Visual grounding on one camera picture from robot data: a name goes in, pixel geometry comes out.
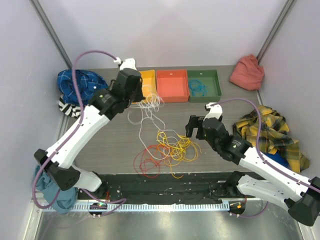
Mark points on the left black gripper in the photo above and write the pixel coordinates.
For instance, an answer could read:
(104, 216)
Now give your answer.
(139, 97)

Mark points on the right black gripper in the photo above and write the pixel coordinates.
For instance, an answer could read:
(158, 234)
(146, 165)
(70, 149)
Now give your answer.
(193, 123)

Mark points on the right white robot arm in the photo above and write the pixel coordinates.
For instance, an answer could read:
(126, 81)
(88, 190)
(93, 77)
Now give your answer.
(297, 194)

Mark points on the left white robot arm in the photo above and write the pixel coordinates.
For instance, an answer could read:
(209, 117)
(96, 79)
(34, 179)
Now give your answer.
(105, 104)

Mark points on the yellow plastic bin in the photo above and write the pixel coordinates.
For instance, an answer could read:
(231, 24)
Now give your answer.
(148, 87)

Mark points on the green plastic bin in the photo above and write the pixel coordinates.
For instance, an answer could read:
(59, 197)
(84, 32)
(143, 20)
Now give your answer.
(204, 86)

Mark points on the blue plaid cloth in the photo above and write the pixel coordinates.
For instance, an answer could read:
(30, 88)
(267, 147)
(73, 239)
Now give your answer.
(88, 83)

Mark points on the red plastic bin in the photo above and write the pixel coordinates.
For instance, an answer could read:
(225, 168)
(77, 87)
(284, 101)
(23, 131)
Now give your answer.
(172, 85)

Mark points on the black white striped cloth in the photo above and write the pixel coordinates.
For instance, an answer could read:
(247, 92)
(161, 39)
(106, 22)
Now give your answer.
(69, 109)

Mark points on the pink cloth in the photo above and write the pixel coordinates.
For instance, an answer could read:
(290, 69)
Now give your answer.
(248, 74)

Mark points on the yellow plaid shirt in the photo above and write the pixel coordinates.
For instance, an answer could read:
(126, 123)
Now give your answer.
(273, 136)

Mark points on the teal cloth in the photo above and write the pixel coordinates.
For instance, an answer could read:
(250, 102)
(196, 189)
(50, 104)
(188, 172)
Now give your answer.
(62, 201)

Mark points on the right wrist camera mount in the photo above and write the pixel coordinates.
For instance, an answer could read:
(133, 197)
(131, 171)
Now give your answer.
(214, 110)

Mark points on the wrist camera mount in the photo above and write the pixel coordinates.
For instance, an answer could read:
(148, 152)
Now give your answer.
(128, 63)
(214, 110)

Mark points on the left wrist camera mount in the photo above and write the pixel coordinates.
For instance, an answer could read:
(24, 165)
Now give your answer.
(128, 63)

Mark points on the white slotted cable duct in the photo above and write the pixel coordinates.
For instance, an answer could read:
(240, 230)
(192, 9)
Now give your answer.
(89, 206)

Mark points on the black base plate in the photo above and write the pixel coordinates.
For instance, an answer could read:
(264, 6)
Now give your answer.
(164, 189)

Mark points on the left aluminium frame post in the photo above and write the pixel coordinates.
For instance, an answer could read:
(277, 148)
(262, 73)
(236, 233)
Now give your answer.
(51, 31)

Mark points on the aluminium frame post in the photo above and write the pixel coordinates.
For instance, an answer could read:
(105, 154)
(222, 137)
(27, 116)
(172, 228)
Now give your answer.
(51, 31)
(282, 16)

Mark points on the right aluminium frame post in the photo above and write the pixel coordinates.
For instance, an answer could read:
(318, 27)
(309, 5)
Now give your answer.
(282, 16)

